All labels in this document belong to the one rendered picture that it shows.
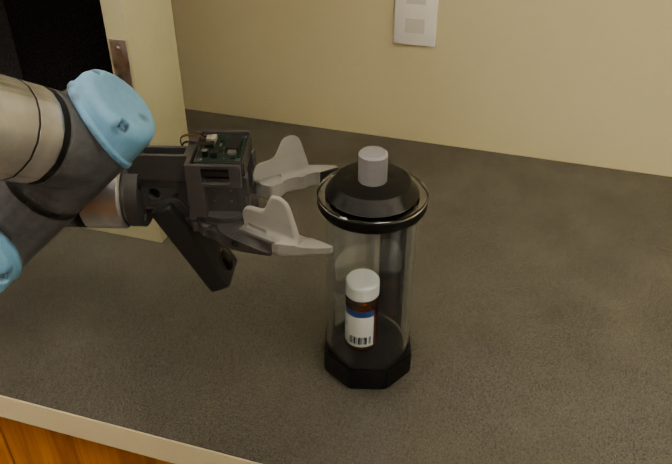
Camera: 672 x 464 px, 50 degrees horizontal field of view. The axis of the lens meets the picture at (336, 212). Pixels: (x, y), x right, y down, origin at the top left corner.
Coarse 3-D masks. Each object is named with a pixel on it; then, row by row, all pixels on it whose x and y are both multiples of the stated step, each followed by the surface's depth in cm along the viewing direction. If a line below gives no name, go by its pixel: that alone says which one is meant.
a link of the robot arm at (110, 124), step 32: (0, 96) 48; (32, 96) 51; (64, 96) 54; (96, 96) 54; (128, 96) 58; (0, 128) 48; (32, 128) 50; (64, 128) 52; (96, 128) 54; (128, 128) 55; (0, 160) 49; (32, 160) 51; (64, 160) 53; (96, 160) 56; (128, 160) 58; (32, 192) 57; (64, 192) 57; (96, 192) 59
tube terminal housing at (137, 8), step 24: (120, 0) 82; (144, 0) 87; (168, 0) 92; (120, 24) 84; (144, 24) 88; (168, 24) 93; (144, 48) 89; (168, 48) 94; (144, 72) 90; (168, 72) 95; (144, 96) 90; (168, 96) 96; (168, 120) 97; (168, 144) 98
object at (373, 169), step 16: (368, 160) 67; (384, 160) 67; (336, 176) 70; (352, 176) 70; (368, 176) 68; (384, 176) 68; (400, 176) 70; (336, 192) 68; (352, 192) 68; (368, 192) 68; (384, 192) 68; (400, 192) 68; (416, 192) 69; (352, 208) 67; (368, 208) 67; (384, 208) 67; (400, 208) 67
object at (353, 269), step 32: (320, 192) 70; (384, 224) 66; (416, 224) 71; (352, 256) 70; (384, 256) 69; (352, 288) 72; (384, 288) 71; (352, 320) 74; (384, 320) 74; (352, 352) 77; (384, 352) 76
